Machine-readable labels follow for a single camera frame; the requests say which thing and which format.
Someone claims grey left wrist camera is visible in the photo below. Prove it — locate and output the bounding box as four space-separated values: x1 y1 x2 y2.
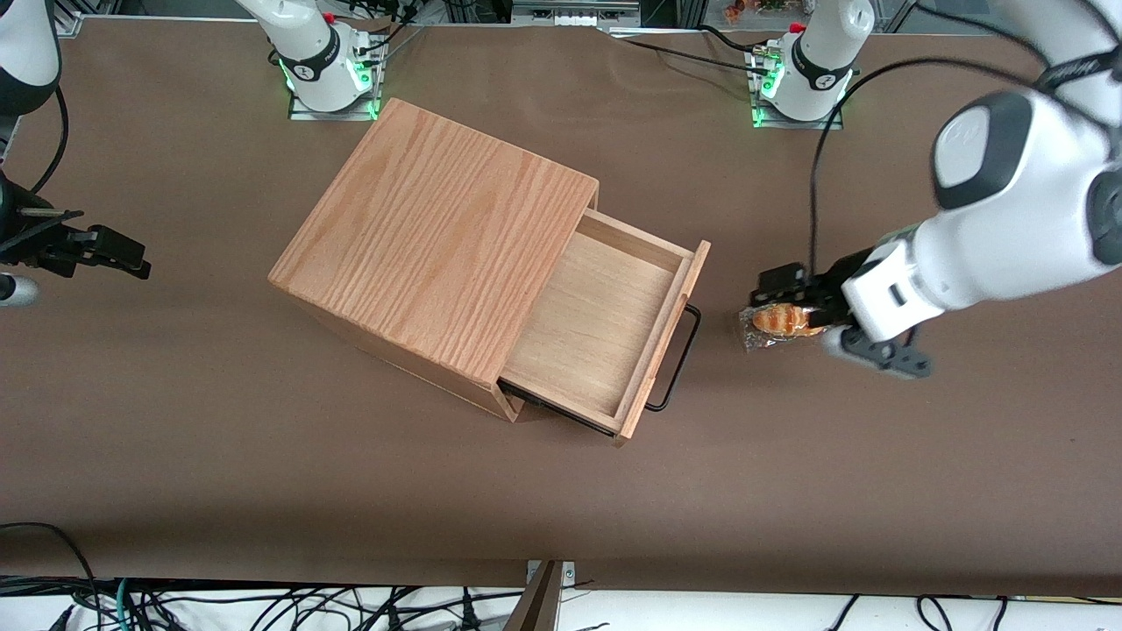
822 324 934 380

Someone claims oak wooden drawer cabinet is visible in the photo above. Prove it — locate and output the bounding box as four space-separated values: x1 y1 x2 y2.
267 96 601 424

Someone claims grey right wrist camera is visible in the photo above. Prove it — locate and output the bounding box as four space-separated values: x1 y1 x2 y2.
0 273 42 308

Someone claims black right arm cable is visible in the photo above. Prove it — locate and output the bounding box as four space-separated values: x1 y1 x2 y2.
29 86 71 195

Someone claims bread roll in clear wrapper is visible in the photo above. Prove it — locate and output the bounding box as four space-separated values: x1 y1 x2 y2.
737 300 832 353

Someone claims grey power strip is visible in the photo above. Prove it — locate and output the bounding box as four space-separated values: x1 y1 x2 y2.
511 0 643 27

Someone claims small metal table bracket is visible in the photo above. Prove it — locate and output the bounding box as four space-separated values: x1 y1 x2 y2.
526 561 577 590

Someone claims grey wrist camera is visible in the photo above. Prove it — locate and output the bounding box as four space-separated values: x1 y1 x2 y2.
822 324 934 380
0 273 42 308

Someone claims black wire drawer handle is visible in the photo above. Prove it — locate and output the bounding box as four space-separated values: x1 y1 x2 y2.
644 302 703 413

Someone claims black cable across table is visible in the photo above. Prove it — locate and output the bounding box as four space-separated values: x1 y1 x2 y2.
603 25 777 75

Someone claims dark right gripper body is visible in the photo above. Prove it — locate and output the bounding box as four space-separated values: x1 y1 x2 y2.
0 171 64 268

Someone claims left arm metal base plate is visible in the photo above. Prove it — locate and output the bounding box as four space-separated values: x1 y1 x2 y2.
749 48 847 131

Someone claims looping black floor cable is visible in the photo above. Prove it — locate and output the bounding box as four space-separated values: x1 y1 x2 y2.
0 521 99 631

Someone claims light wooden drawer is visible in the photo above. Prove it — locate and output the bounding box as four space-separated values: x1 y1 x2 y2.
497 208 713 449

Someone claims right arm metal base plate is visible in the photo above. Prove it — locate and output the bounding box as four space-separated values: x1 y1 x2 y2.
288 53 384 122

